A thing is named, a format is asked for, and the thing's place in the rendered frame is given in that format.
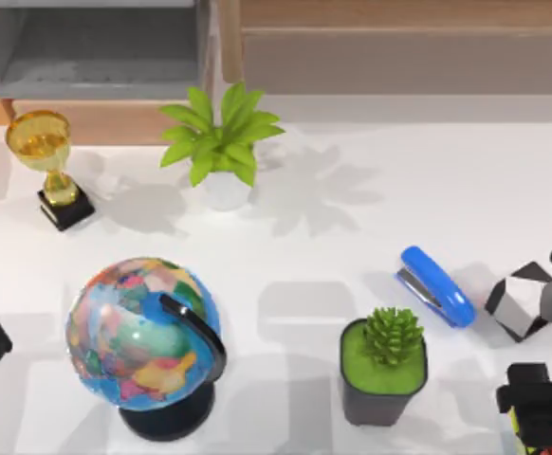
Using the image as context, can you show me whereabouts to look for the leafy plant in white pot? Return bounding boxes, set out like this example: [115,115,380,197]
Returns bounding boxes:
[158,82,287,211]

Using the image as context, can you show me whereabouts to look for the blue stapler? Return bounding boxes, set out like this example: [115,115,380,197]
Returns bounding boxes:
[396,245,476,329]

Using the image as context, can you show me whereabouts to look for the colourful globe on black stand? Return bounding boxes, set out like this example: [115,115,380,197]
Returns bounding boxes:
[64,257,229,443]

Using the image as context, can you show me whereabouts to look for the succulent in dark grey pot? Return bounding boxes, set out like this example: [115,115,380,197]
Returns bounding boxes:
[339,306,430,428]

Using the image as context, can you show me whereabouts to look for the pale wooden drawer front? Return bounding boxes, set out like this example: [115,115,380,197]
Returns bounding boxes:
[12,98,190,147]

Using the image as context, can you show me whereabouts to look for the brown cupboard drawer front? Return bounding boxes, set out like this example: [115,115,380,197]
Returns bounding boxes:
[241,29,552,97]

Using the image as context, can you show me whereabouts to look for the wooden cupboard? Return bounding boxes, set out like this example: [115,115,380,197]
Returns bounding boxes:
[0,0,552,125]

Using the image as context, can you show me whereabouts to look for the black and white cube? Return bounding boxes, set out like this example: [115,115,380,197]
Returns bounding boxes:
[484,261,552,344]

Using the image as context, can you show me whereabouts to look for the gold trophy with black base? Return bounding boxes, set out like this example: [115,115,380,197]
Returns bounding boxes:
[4,109,97,233]

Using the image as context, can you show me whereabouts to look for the multicoloured puzzle cube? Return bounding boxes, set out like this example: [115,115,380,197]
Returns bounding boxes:
[495,362,552,455]

